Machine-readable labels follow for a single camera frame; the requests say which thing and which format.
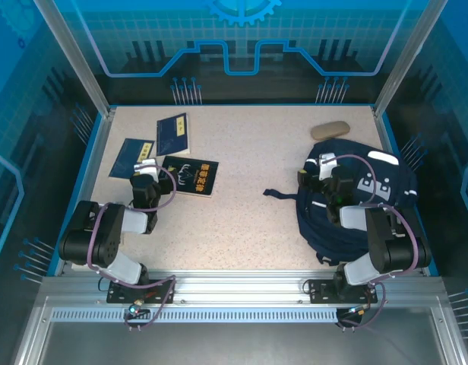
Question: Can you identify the beige pencil case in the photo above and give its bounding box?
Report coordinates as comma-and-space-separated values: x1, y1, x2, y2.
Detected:
310, 120, 350, 141

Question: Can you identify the aluminium front frame rail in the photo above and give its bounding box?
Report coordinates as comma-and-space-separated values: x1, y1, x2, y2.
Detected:
40, 269, 447, 305

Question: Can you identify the blue printed acrylic panel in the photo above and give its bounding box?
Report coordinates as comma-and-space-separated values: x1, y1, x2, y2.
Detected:
0, 0, 106, 290
381, 0, 468, 332
51, 0, 425, 106

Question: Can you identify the thick blue book white label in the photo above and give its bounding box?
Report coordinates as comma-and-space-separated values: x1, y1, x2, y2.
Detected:
156, 112, 191, 157

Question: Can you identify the grey metal shelf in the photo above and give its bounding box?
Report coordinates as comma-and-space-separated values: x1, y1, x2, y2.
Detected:
13, 296, 468, 365

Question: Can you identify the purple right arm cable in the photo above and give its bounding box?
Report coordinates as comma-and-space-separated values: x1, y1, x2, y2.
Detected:
321, 154, 419, 331

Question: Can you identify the black book with gold print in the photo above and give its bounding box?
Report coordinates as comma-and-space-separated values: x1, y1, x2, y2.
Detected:
160, 155, 220, 198

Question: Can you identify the aluminium frame post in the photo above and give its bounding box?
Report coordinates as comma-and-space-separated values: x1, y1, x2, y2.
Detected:
33, 0, 116, 117
372, 0, 447, 118

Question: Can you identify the thin blue book yellow label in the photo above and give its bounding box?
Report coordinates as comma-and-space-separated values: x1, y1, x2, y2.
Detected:
108, 138, 156, 179

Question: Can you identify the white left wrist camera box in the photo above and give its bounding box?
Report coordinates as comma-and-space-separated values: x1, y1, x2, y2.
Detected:
134, 159, 160, 183

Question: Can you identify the aluminium table side rail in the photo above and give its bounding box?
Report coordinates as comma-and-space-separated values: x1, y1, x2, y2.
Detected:
47, 106, 117, 278
370, 105, 441, 278

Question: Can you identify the green lit cable connector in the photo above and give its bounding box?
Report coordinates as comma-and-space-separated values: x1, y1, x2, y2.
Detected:
346, 303, 373, 319
128, 302, 150, 319

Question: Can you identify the slotted grey cable duct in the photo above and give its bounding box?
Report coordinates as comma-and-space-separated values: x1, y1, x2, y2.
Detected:
50, 308, 340, 324

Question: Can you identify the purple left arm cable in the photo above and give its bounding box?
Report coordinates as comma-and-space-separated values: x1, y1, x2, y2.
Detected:
86, 163, 178, 331

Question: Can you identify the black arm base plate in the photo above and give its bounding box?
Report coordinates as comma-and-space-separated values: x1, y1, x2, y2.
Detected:
308, 279, 378, 304
106, 279, 176, 304

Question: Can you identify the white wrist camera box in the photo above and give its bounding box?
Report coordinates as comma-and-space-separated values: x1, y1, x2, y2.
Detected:
318, 152, 340, 180
134, 159, 160, 183

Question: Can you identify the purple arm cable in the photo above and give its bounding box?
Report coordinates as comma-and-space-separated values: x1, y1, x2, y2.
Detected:
86, 163, 178, 331
321, 154, 419, 331

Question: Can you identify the navy blue backpack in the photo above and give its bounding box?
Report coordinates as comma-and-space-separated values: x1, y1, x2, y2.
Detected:
262, 138, 419, 266

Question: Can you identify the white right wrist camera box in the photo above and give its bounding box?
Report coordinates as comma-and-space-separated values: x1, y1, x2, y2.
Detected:
318, 152, 340, 180

